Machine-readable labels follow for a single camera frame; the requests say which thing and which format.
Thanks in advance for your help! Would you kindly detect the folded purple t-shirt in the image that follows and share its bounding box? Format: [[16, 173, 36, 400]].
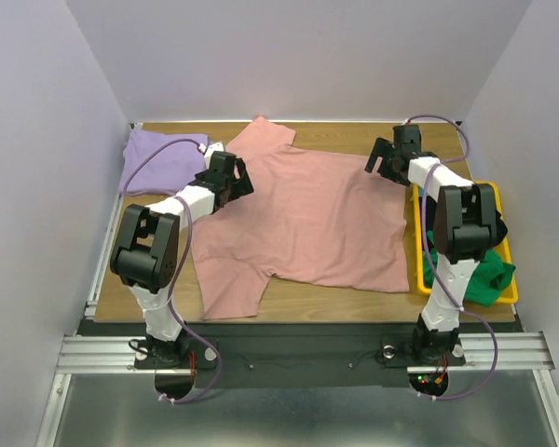
[[118, 129, 210, 196]]

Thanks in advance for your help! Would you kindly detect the right silver knob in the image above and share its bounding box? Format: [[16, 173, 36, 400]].
[[382, 345, 397, 360]]

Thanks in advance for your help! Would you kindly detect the black t-shirt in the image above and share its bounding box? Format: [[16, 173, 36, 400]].
[[418, 197, 509, 246]]

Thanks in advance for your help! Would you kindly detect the green t-shirt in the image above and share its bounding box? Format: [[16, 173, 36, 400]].
[[416, 237, 519, 307]]

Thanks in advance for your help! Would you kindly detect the silver knob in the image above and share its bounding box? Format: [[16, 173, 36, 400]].
[[382, 345, 397, 360], [204, 347, 217, 361]]

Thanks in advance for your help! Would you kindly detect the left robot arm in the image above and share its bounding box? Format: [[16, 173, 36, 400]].
[[110, 150, 254, 369]]

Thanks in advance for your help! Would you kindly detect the electronics board with leds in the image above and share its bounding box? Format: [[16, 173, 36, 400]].
[[408, 364, 449, 397]]

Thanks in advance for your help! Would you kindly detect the aluminium frame rail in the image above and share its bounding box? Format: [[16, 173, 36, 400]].
[[34, 123, 143, 447]]

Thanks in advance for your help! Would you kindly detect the pink t-shirt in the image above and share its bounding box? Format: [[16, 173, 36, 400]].
[[192, 117, 409, 319]]

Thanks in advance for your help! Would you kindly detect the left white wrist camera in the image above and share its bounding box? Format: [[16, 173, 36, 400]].
[[198, 142, 225, 164]]

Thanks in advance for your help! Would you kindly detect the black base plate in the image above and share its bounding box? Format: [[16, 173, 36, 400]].
[[76, 320, 467, 390]]

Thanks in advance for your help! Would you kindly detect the yellow plastic bin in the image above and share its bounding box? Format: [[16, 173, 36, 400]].
[[412, 182, 518, 307]]

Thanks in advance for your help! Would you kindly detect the left silver knob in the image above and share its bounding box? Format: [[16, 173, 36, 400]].
[[204, 347, 217, 361]]

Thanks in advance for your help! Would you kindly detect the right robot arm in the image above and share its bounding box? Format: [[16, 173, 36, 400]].
[[364, 124, 497, 363]]

